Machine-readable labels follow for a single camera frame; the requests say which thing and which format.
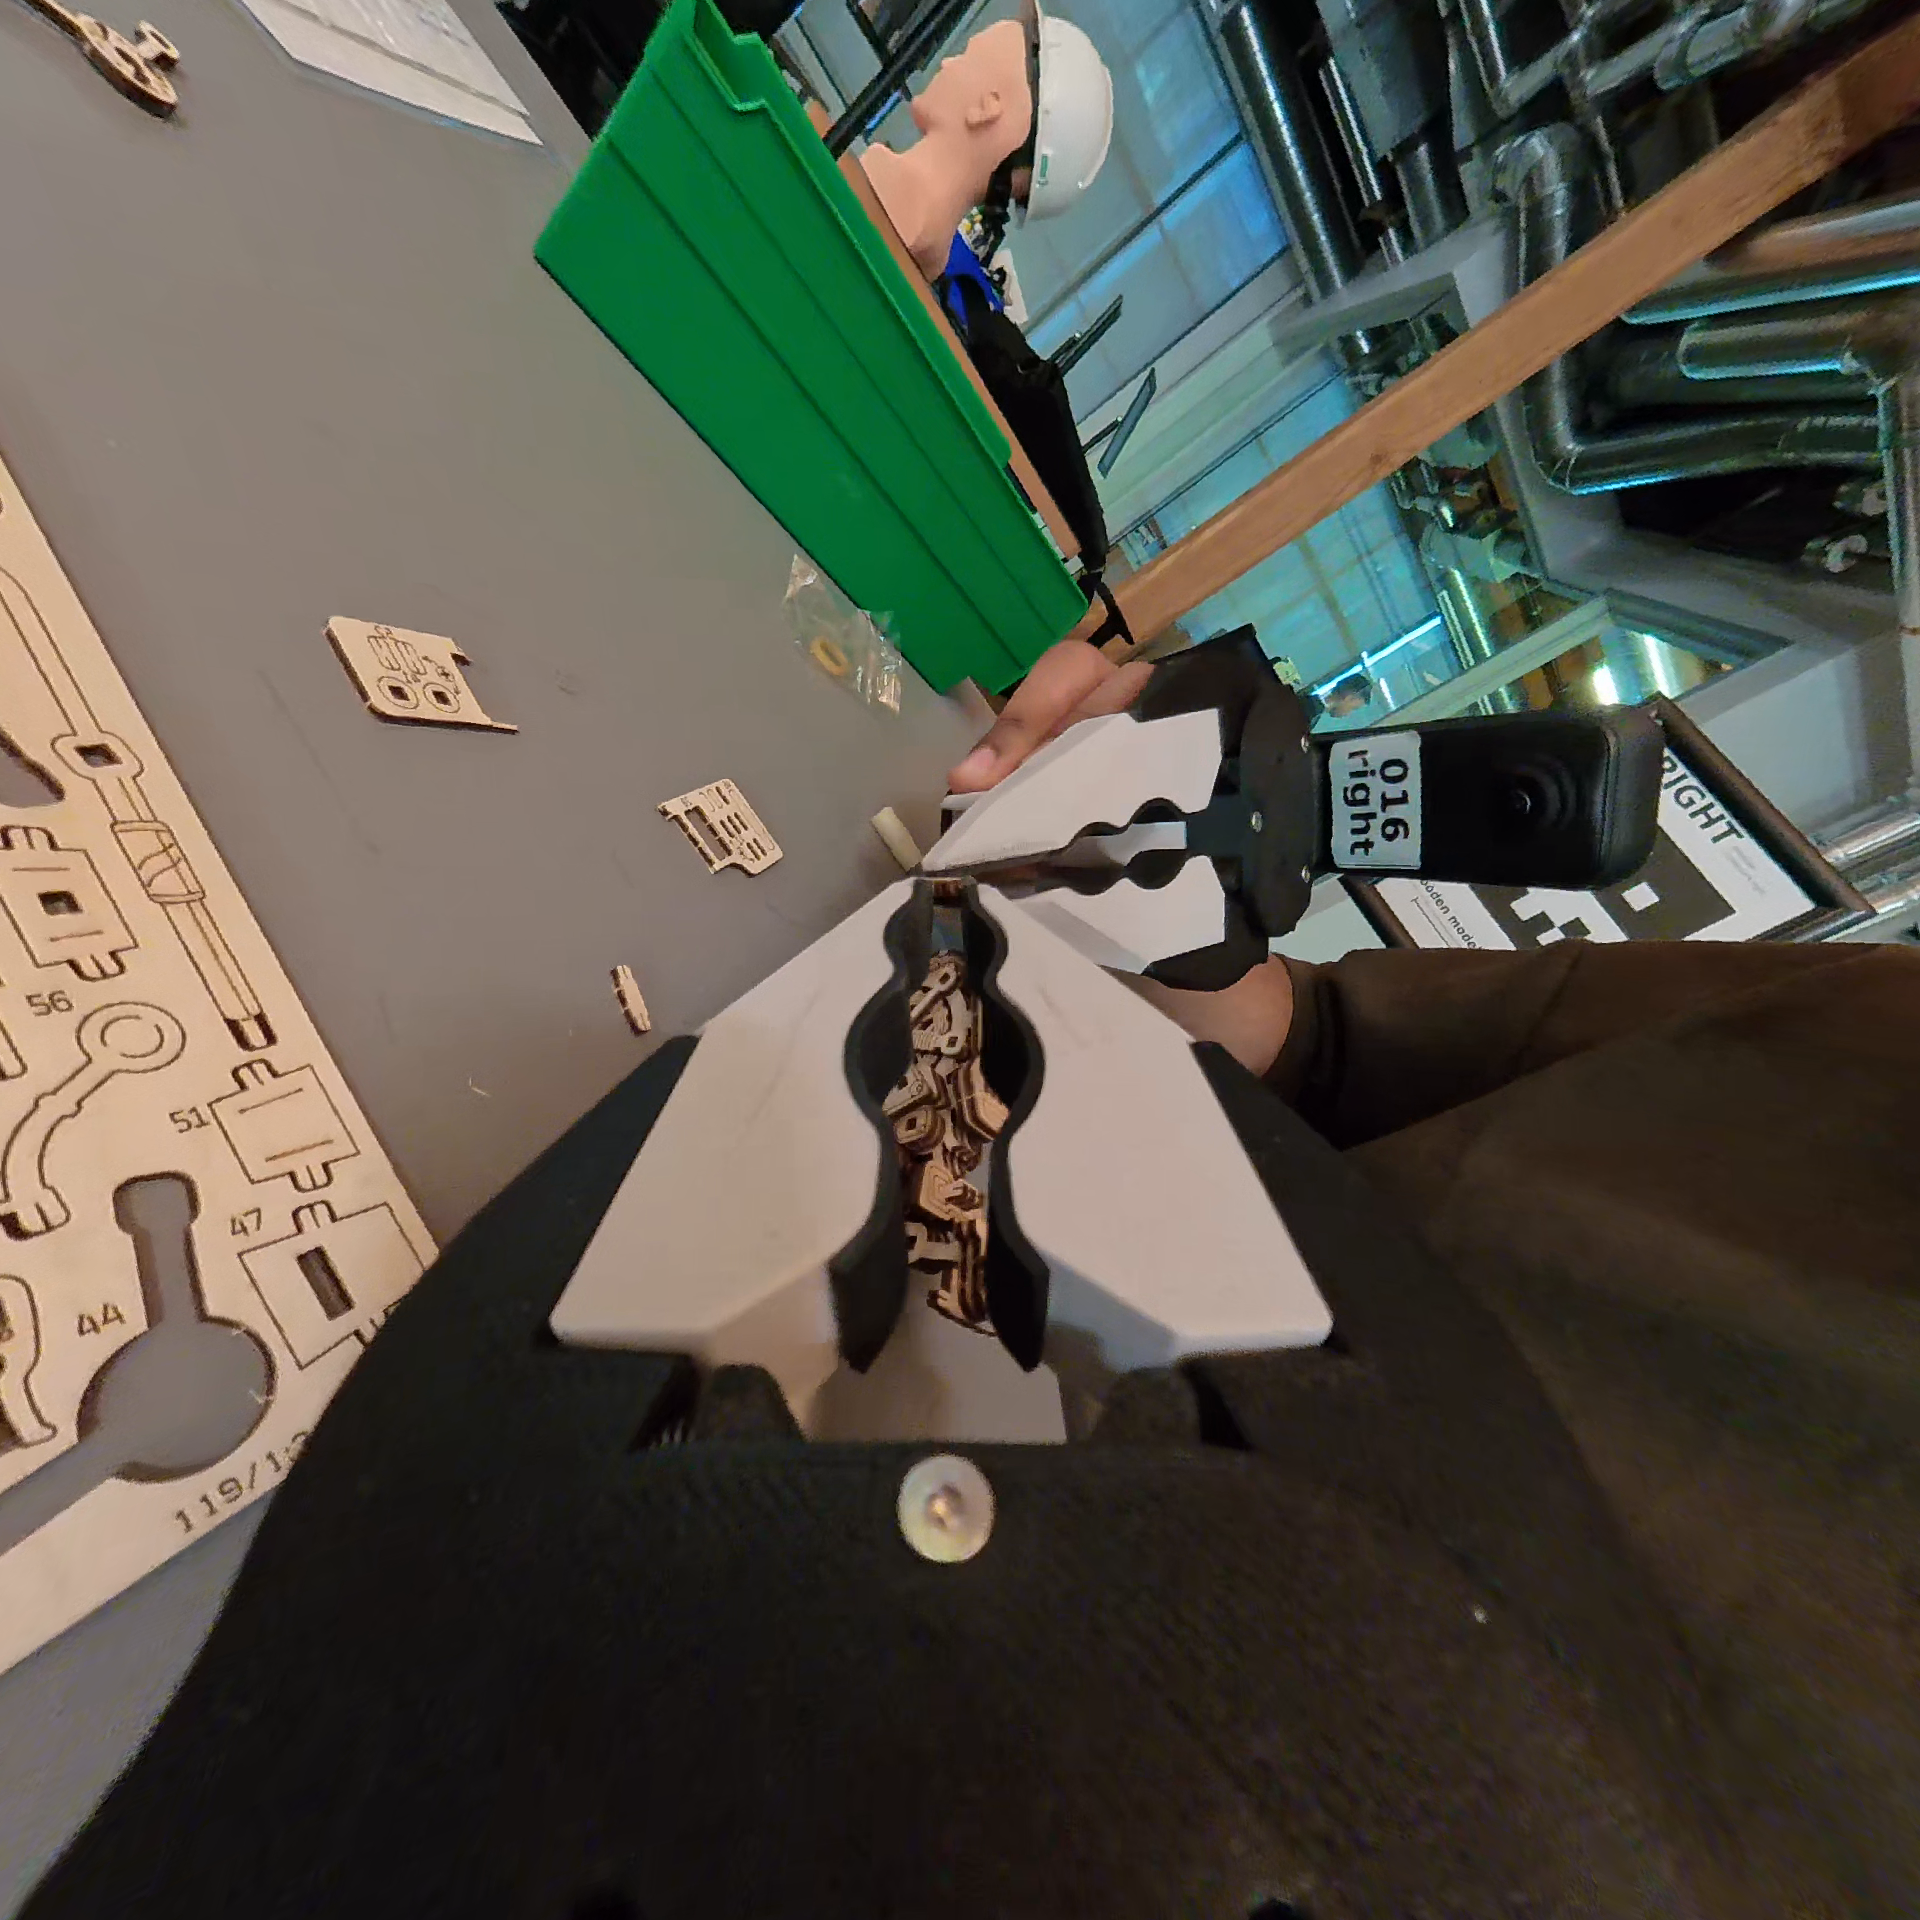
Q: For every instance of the cluster of metal pipes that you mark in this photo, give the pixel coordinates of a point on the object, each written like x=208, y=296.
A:
x=1726, y=360

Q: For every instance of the green plastic bin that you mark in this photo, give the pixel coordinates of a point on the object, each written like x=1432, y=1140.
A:
x=780, y=330

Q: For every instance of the clear plastic bag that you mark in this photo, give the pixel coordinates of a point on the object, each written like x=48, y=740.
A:
x=856, y=646

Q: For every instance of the wooden beam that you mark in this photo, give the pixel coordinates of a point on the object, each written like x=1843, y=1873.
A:
x=1501, y=323

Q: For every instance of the white hard hat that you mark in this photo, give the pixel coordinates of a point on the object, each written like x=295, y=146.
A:
x=1072, y=105

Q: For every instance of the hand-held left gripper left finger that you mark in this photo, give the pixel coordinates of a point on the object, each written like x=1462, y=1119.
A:
x=734, y=1185

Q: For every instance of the wooden cutout piece round lobes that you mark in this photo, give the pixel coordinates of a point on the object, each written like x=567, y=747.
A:
x=144, y=84

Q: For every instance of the small cream peg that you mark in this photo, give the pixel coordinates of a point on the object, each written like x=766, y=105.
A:
x=894, y=834

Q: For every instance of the person's right hand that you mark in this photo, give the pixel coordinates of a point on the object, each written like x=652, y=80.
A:
x=1051, y=707

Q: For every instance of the small square wooden piece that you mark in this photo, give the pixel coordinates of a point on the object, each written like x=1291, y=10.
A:
x=353, y=646

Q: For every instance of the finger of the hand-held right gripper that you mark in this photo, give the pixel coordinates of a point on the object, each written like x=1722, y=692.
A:
x=1154, y=924
x=1111, y=764

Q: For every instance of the person's right forearm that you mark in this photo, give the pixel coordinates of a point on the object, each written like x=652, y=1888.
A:
x=1426, y=1036

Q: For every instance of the paper instruction sheet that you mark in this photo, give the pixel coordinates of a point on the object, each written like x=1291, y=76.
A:
x=405, y=67

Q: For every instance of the black framed poster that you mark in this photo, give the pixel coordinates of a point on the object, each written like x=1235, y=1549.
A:
x=1726, y=855

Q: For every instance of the person's brown shirt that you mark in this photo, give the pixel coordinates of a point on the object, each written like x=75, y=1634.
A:
x=1726, y=1500

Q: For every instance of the small wooden frame piece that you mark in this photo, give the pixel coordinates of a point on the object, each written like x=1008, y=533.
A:
x=765, y=848

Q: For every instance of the wooden model assembly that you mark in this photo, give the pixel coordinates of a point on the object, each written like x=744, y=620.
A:
x=946, y=1081

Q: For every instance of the small wooden bar piece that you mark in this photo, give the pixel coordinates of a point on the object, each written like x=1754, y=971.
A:
x=632, y=1001

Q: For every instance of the mannequin head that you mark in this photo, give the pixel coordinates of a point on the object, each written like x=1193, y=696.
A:
x=959, y=105

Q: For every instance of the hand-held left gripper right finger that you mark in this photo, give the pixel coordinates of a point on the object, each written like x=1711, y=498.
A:
x=1171, y=1201

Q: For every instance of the grey desk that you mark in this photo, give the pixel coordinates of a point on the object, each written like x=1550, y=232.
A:
x=452, y=375

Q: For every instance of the wooden puzzle sheet round holes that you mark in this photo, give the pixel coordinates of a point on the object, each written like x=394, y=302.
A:
x=60, y=1020

